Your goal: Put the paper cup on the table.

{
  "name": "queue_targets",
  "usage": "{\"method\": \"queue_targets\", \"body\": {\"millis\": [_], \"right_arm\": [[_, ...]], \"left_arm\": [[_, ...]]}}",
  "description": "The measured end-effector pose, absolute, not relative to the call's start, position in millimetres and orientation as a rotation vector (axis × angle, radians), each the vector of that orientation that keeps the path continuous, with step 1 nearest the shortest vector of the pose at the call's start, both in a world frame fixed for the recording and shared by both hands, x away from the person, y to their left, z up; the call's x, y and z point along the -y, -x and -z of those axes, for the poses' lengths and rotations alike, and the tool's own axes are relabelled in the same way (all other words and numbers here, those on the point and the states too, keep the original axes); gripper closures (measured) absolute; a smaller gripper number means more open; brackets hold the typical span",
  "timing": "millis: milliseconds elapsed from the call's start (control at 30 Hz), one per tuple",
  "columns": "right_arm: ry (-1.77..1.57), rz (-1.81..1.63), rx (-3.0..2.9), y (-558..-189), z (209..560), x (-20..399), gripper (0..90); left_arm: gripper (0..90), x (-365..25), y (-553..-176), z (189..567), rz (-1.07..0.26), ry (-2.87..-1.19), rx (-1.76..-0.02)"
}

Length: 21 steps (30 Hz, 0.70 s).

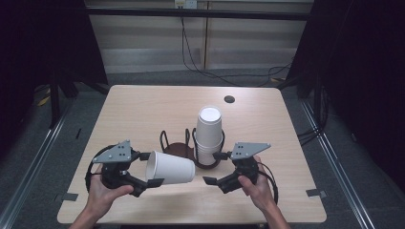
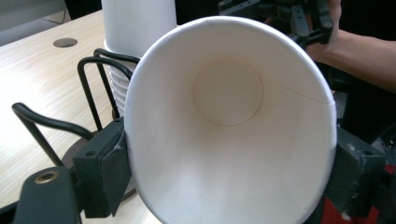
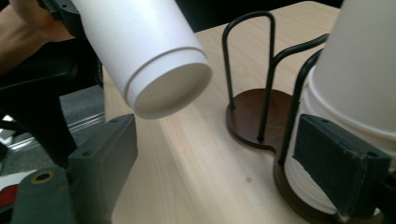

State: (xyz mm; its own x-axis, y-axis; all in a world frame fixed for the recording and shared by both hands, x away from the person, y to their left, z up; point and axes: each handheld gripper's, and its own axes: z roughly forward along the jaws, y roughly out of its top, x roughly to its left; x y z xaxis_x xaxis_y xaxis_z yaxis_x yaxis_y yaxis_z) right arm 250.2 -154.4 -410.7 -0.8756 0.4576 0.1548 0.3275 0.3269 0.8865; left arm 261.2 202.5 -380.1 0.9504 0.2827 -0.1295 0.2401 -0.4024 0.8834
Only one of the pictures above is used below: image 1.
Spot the aluminium floor rail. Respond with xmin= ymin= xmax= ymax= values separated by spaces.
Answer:
xmin=0 ymin=103 xmax=75 ymax=229
xmin=300 ymin=99 xmax=378 ymax=229

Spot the black wall socket cable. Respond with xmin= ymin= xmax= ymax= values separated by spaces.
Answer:
xmin=180 ymin=9 xmax=243 ymax=88

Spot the black curtain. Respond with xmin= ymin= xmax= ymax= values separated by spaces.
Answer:
xmin=0 ymin=0 xmax=109 ymax=160
xmin=285 ymin=0 xmax=405 ymax=194

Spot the person's right hand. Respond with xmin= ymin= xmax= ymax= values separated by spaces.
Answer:
xmin=237 ymin=156 xmax=278 ymax=213

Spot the black floor cable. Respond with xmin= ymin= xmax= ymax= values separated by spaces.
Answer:
xmin=203 ymin=58 xmax=294 ymax=89

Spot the stack of white cups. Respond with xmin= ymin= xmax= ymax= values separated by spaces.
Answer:
xmin=194 ymin=106 xmax=224 ymax=166

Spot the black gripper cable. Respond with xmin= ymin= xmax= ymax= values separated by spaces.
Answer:
xmin=84 ymin=144 xmax=117 ymax=194
xmin=257 ymin=161 xmax=280 ymax=205

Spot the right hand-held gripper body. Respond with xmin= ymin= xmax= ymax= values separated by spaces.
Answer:
xmin=217 ymin=141 xmax=272 ymax=195

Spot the dark brown double cup holder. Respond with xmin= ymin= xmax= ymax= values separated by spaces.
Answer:
xmin=160 ymin=128 xmax=225 ymax=170

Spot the white wall socket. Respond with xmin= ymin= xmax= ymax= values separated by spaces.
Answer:
xmin=174 ymin=0 xmax=199 ymax=10

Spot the black horizontal bar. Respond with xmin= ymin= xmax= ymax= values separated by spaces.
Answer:
xmin=85 ymin=8 xmax=314 ymax=22

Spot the black metal stand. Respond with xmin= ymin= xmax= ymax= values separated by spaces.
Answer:
xmin=48 ymin=71 xmax=62 ymax=130

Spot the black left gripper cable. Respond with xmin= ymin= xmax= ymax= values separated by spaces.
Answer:
xmin=84 ymin=144 xmax=117 ymax=194

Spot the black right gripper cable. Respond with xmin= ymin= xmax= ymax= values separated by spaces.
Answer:
xmin=257 ymin=161 xmax=280 ymax=205

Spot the black cable bundle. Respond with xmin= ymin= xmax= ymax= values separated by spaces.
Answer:
xmin=296 ymin=85 xmax=329 ymax=147

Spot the person's left hand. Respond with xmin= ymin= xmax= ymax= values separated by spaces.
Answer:
xmin=85 ymin=165 xmax=135 ymax=220

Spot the yellow floor marker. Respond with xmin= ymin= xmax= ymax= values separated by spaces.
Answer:
xmin=36 ymin=94 xmax=52 ymax=108

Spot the white paper cup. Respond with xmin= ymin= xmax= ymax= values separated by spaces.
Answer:
xmin=145 ymin=150 xmax=196 ymax=185

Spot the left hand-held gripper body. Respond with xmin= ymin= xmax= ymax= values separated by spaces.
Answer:
xmin=92 ymin=139 xmax=149 ymax=198

